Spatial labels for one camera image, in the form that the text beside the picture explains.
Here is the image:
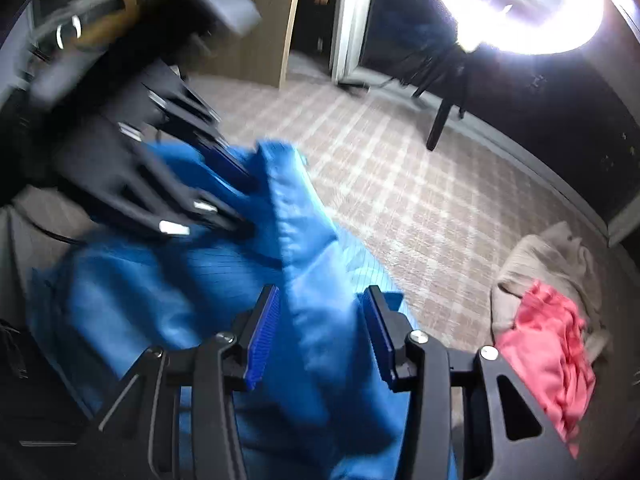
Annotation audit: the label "blue garment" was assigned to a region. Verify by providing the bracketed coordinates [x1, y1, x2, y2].
[27, 141, 409, 479]

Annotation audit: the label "wooden cabinet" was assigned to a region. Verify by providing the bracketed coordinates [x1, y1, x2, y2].
[186, 0, 307, 89]

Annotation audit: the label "checkered bed cover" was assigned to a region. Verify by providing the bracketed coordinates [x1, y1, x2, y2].
[8, 72, 632, 480]

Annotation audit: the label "pink garment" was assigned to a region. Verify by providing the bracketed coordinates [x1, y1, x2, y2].
[496, 281, 596, 456]

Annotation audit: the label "beige garment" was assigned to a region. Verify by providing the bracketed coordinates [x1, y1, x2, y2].
[489, 221, 611, 363]

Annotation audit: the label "black lamp tripod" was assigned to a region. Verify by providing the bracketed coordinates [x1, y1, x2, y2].
[380, 41, 472, 152]

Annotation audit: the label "bright ring lamp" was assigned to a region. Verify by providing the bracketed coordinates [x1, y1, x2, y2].
[440, 0, 604, 55]

